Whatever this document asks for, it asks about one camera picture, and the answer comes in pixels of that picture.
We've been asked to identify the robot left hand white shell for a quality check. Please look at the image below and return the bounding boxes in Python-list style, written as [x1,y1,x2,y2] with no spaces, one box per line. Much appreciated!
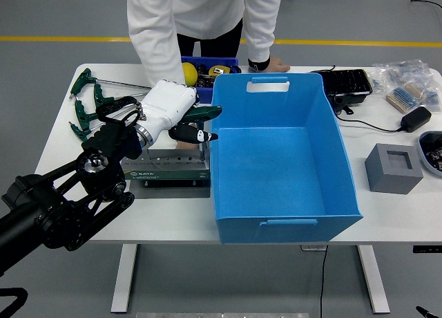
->
[141,79,220,145]

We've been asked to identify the person's left hand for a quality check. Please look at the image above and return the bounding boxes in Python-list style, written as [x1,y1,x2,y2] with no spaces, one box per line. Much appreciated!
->
[267,56,291,73]

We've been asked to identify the metal hex key stand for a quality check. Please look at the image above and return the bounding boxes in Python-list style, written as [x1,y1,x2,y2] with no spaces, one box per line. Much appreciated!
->
[122,148,211,198]

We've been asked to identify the large green T-handle hex key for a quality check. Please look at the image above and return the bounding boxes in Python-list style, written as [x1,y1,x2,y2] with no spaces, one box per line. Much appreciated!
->
[181,105,223,160]

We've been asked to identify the large light blue plastic box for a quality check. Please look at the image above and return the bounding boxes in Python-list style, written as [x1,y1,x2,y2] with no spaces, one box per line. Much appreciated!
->
[210,72,364,245]

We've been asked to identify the black wristwatch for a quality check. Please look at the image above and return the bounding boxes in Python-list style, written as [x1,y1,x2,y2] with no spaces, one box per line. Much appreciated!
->
[247,57,271,72]

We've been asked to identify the yellow ball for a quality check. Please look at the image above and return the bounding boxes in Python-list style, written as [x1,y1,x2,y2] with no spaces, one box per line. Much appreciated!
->
[182,62,198,88]

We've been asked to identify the small dark blue parts bin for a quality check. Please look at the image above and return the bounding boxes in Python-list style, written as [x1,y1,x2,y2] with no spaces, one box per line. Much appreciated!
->
[181,56,240,104]

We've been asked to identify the black roll in bin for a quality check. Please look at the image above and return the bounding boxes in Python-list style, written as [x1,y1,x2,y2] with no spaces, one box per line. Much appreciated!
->
[196,64,213,89]

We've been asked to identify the white table leg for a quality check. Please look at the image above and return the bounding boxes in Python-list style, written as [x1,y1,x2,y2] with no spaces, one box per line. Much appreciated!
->
[110,244,138,314]
[357,245,391,314]

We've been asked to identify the yellow tape measure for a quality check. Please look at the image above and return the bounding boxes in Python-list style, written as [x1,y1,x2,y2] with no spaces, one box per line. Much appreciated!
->
[206,64,231,77]

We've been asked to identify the black table control panel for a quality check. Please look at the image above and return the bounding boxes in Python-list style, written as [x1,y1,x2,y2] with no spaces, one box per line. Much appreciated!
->
[412,244,442,254]

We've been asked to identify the black plastic tray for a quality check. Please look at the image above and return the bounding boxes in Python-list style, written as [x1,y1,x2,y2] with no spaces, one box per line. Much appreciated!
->
[310,68,374,106]

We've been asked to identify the person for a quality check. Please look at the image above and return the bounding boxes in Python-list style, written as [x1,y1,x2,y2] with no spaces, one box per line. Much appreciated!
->
[126,0,287,62]

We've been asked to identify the clear plastic bags with parts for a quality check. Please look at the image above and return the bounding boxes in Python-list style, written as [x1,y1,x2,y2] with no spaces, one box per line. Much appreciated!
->
[371,58,442,115]

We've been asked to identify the blue resistor strip pack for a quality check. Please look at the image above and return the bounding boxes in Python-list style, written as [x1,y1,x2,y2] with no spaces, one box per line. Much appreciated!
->
[385,82,426,113]

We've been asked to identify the grey cube with square recess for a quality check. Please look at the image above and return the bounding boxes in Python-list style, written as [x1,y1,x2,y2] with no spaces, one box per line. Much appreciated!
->
[364,143,424,195]

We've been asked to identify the black power adapter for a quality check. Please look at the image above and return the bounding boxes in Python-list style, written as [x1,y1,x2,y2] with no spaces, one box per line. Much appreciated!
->
[399,106,432,133]

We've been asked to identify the grey bowl with small parts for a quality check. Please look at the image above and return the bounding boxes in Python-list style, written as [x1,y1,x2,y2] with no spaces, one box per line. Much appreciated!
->
[416,131,442,176]

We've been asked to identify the thick-shaft green T-handle hex key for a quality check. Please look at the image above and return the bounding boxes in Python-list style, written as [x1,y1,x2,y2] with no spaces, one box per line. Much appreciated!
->
[73,99,101,122]

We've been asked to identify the black hanging cable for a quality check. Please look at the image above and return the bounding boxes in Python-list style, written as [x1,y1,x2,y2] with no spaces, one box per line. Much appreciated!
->
[318,245,328,318]

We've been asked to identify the black adapter cable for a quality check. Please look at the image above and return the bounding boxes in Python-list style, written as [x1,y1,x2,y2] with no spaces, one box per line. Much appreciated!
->
[334,103,404,132]

